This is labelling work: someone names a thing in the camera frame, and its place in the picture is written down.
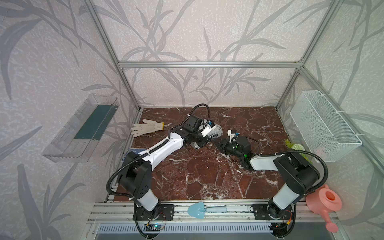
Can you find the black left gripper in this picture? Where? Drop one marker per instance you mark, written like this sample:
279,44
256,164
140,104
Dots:
205,140

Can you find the aluminium frame front rail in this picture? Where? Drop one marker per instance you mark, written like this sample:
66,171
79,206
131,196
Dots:
123,212

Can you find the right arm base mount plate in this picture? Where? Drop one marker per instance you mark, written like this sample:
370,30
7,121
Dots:
269,213

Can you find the white work glove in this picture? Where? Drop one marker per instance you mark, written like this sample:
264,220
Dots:
147,127

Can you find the white wire mesh basket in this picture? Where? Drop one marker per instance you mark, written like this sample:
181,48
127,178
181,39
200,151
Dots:
324,130

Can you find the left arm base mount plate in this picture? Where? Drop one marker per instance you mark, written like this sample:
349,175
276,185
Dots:
162,212

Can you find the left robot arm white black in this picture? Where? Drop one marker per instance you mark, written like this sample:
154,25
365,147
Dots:
133,179

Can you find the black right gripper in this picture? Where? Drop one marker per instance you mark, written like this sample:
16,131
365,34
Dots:
224,144

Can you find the pink watering can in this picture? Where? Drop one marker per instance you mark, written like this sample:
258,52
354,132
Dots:
322,202

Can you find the artificial flower pot plant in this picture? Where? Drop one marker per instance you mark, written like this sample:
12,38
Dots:
294,146

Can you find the silver aluminium poker case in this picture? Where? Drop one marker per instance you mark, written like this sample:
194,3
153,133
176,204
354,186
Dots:
198,141

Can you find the left green circuit board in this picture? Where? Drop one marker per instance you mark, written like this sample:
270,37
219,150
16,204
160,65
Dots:
156,227

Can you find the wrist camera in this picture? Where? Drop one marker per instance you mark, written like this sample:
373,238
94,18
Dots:
209,128
232,136

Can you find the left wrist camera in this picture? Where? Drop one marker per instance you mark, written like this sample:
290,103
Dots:
209,128

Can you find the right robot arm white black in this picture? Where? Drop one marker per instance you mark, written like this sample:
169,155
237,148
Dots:
303,172

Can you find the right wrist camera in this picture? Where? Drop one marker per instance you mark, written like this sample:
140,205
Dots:
232,136

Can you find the blue patterned work glove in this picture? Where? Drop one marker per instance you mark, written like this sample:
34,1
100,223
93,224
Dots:
135,150

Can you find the right circuit board with wires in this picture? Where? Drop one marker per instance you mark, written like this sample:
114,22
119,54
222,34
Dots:
280,231

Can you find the clear plastic wall shelf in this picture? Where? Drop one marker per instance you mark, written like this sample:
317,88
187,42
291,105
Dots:
77,140

